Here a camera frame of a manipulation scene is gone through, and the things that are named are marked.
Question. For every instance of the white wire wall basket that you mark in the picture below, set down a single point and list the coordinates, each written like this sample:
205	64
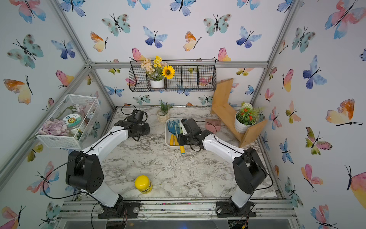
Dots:
88	107

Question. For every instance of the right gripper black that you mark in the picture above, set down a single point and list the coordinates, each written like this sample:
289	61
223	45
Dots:
180	140

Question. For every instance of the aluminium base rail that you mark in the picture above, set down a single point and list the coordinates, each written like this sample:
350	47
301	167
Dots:
178	209

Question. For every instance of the round green tin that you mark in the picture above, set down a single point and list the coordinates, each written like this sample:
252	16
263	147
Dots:
72	120

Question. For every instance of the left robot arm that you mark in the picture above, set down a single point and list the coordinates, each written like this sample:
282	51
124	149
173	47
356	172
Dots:
84	171

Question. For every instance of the small potted green plant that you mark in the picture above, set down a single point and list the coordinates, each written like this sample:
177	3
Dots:
163	113

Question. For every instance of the white storage box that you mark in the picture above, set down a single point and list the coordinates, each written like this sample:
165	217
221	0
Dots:
167	133

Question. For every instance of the pink brush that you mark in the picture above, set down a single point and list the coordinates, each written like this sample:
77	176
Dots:
213	125

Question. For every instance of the wooden zigzag shelf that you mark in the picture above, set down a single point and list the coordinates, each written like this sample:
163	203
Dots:
227	114

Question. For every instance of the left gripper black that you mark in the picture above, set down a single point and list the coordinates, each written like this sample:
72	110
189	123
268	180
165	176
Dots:
147	130

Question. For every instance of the white pot with flowers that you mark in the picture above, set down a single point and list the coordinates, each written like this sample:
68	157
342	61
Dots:
157	72

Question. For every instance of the blue hand rake yellow handle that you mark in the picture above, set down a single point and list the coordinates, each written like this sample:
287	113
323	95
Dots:
171	129

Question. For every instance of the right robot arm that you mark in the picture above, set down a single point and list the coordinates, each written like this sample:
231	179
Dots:
249	170

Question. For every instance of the pink purple flower bunch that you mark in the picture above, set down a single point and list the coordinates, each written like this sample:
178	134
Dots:
54	127

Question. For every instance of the white pot red flowers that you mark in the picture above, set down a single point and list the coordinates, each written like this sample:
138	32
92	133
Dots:
246	117

